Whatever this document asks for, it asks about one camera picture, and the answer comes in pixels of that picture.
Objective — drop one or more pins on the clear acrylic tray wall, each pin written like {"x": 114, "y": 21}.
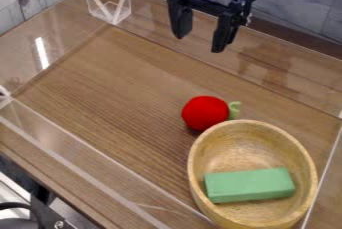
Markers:
{"x": 110, "y": 194}

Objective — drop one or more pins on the clear acrylic corner bracket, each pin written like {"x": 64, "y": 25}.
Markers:
{"x": 110, "y": 12}

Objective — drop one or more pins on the red plush tomato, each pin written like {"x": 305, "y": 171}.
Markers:
{"x": 205, "y": 111}

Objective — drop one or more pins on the light wooden bowl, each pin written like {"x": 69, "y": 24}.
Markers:
{"x": 247, "y": 145}

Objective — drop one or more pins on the black metal stand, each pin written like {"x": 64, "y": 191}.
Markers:
{"x": 26, "y": 212}

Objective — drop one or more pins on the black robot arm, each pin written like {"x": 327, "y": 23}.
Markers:
{"x": 231, "y": 12}

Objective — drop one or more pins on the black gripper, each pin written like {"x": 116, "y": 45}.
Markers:
{"x": 233, "y": 13}

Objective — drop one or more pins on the green rectangular block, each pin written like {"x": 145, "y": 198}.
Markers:
{"x": 248, "y": 185}

